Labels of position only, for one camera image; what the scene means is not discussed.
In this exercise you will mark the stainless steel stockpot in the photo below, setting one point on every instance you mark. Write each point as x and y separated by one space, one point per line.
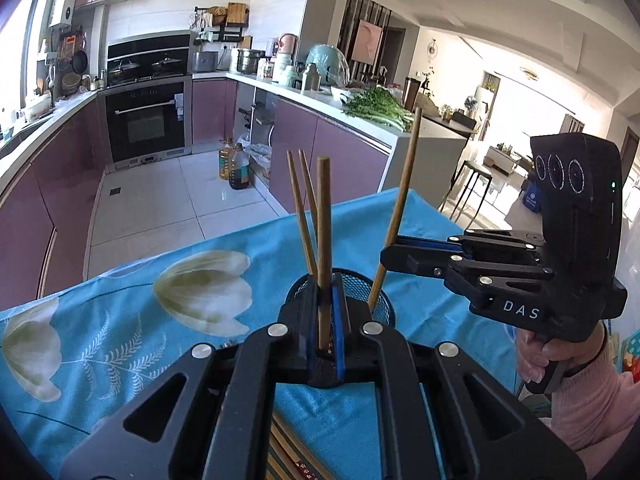
249 61

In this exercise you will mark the black bar stool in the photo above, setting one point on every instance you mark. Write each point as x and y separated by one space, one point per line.
472 172

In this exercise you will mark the dark cooking pot with lid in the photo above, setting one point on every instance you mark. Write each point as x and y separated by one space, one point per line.
167 65
124 67

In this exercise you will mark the dark sauce bottle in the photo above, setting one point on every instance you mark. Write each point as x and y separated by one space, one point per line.
240 170

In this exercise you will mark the black mesh utensil holder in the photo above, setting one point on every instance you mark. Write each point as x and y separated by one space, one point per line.
382 305

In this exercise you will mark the silver toaster box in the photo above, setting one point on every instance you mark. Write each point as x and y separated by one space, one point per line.
205 61

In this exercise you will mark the bunch of green vegetables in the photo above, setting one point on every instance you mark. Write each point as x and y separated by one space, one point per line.
380 105

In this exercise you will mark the purple kitchen base cabinets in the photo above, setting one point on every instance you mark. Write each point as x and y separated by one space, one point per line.
65 185

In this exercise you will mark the clear plastic bag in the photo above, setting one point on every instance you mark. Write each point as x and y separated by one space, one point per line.
260 157

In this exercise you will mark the black cooktop with hood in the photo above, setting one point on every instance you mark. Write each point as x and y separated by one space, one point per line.
150 47

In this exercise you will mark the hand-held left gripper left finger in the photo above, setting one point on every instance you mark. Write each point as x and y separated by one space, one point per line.
305 330

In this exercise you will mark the blue shopping bag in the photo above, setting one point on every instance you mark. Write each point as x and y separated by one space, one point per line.
532 199

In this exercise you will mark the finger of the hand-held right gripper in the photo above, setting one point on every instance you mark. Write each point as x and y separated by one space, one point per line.
410 262
430 242

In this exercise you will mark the round wall clock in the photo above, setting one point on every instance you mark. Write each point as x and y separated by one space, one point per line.
433 47

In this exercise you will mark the hanging black frying pan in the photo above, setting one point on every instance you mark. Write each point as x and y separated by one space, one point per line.
80 62

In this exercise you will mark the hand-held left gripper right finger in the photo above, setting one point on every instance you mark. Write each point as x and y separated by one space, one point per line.
340 320

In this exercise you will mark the pink kettle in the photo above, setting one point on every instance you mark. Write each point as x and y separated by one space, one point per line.
287 44

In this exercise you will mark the white kitchen island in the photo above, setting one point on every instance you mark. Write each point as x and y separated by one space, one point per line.
430 160

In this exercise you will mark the pink wall picture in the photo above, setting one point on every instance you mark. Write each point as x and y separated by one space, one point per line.
366 40

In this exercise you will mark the black built-in oven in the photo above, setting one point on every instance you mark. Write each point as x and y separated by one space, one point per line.
145 120

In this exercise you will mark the blue floral tablecloth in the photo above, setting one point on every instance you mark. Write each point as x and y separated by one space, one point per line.
150 350

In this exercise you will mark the person's right hand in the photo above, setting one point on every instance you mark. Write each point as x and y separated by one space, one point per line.
530 357

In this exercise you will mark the black wall rack shelf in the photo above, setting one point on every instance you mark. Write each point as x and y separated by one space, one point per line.
225 32

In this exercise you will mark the person's right forearm pink sleeve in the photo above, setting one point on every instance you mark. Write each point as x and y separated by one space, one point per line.
600 400

